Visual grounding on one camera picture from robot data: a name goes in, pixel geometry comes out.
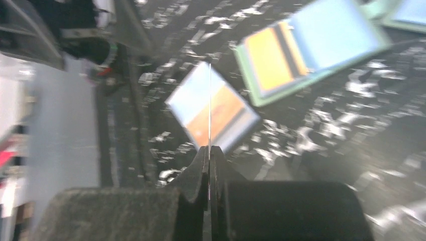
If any black card holder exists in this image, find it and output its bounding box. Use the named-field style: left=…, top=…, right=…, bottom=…
left=165, top=62, right=260, bottom=153

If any grey card edge-on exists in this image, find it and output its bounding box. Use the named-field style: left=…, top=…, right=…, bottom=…
left=208, top=63, right=212, bottom=156

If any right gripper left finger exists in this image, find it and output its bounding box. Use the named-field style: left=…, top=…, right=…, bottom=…
left=31, top=147, right=208, bottom=240

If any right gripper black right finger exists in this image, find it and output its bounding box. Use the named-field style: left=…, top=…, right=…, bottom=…
left=210, top=146, right=374, bottom=240

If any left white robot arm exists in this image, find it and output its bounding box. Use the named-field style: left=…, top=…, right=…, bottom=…
left=1, top=1, right=153, bottom=137

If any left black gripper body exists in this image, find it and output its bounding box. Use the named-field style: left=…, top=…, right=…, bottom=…
left=1, top=1, right=153, bottom=70

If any green card holder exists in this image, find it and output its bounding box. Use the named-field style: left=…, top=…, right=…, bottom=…
left=235, top=1, right=391, bottom=107
left=361, top=0, right=425, bottom=34

